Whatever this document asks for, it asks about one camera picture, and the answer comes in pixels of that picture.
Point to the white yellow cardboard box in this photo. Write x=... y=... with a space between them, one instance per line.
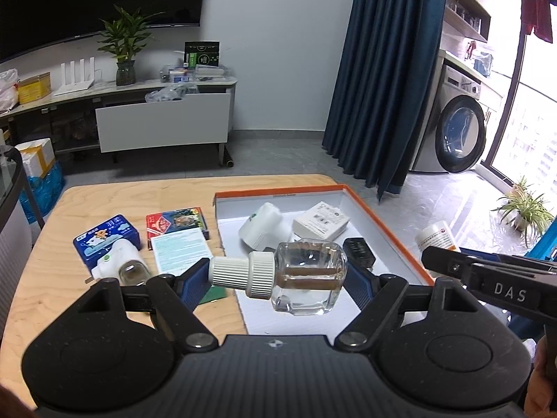
x=38 y=157

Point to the white plastic bag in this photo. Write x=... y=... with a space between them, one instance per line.
x=8 y=90

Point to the white tv cabinet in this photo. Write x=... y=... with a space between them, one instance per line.
x=112 y=119

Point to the black UGREEN charger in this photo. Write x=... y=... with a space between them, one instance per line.
x=358 y=253

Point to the red blue card box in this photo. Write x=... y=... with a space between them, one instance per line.
x=170 y=221

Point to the white mosquito repellent heater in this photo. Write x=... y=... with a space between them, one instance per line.
x=123 y=262

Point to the white pill bottle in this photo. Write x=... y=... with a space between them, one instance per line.
x=439 y=235

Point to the potted bamboo plant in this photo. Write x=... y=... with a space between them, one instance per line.
x=124 y=38

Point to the black green display box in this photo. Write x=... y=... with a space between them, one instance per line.
x=204 y=53

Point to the dark blue curtain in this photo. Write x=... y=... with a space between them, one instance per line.
x=381 y=90

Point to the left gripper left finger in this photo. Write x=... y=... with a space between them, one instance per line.
x=174 y=300

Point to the right hand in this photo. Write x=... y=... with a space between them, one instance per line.
x=540 y=392

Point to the silver washing machine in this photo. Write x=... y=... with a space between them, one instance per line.
x=454 y=136

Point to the white small carton box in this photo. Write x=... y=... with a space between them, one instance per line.
x=320 y=222

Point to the clear liquid refill bottle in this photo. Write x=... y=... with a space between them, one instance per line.
x=301 y=278

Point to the white router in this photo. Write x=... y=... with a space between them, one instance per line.
x=76 y=77

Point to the spider plant pot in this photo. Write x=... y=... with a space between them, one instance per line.
x=525 y=211

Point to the white plug-in diffuser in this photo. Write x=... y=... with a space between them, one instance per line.
x=266 y=228

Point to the orange white tray box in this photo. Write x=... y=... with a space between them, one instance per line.
x=233 y=209

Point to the blue tin box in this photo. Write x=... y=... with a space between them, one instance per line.
x=94 y=243

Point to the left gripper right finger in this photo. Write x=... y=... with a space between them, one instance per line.
x=378 y=299

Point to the teal bandage box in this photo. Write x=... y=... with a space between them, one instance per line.
x=177 y=252

